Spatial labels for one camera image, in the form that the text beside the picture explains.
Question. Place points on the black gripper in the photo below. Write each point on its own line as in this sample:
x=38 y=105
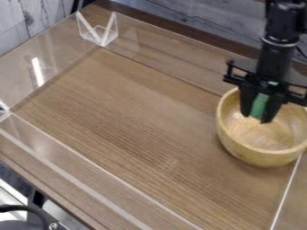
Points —
x=249 y=74

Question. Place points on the green rectangular stick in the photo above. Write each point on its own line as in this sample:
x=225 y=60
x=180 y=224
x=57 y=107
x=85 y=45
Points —
x=269 y=89

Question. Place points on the wooden bowl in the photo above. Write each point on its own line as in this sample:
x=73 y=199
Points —
x=265 y=145

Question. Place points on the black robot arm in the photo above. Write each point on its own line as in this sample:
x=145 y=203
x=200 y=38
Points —
x=285 y=20

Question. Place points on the clear acrylic corner bracket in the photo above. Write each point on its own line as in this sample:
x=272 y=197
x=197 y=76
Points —
x=99 y=35

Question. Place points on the clear acrylic tray wall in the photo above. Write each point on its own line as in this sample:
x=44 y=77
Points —
x=107 y=158

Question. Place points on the black metal frame bracket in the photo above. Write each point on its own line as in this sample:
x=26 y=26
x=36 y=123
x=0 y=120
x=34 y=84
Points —
x=36 y=200

